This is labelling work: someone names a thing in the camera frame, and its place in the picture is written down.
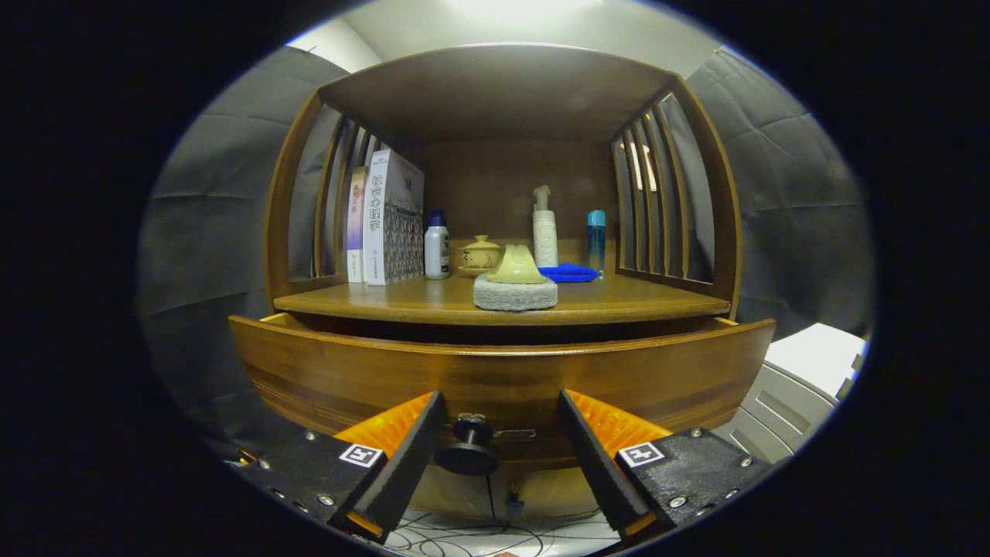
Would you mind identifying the wooden cabinet countertop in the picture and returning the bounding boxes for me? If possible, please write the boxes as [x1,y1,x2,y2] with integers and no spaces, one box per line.
[272,271,732,326]

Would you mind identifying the curved wooden drawer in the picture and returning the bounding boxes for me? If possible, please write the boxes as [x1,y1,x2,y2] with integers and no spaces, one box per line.
[228,312,777,471]

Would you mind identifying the wooden cabinet door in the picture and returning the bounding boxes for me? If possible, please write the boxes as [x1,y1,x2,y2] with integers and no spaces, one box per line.
[424,464,496,518]
[489,463,613,521]

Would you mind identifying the yellow lidded ceramic teacup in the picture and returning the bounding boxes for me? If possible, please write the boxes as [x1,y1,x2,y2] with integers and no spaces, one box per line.
[456,235,504,277]

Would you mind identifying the clear blue bottle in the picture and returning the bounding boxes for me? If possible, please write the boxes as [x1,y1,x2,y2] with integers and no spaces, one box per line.
[586,210,607,278]

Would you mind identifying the grey filing cabinet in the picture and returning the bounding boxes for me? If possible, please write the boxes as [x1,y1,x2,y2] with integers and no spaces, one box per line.
[712,323,869,465]

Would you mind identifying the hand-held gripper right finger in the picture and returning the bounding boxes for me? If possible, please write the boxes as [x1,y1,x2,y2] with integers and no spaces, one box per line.
[558,389,774,542]

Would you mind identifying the thick white book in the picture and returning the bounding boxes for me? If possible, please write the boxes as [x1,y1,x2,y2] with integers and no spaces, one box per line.
[362,149,425,286]

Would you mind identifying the brown wooden cabinet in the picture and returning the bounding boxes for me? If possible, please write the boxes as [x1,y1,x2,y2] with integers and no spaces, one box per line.
[263,43,743,521]

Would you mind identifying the black floor cables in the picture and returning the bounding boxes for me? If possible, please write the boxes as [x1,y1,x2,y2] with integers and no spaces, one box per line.
[383,507,623,557]

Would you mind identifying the folded blue cloth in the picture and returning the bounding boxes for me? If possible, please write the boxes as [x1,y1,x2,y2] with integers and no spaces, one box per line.
[538,263,599,283]

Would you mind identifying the white pump bottle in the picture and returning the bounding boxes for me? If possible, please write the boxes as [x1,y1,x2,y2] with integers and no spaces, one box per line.
[532,185,559,268]

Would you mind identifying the yellow handled grey scrub brush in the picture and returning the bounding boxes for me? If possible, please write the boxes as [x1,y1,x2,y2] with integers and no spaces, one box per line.
[473,244,559,312]

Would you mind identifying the black round drawer knob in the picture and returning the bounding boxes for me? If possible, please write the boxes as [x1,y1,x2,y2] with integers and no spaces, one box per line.
[434,414,500,476]

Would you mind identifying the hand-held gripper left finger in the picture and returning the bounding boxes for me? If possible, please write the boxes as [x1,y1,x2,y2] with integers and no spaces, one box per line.
[224,391,448,544]

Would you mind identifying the thin pink purple book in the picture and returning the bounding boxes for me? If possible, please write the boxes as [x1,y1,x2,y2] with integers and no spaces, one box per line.
[346,166,369,283]

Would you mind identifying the white bottle with blue cap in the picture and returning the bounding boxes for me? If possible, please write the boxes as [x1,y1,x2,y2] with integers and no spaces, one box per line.
[424,209,452,280]

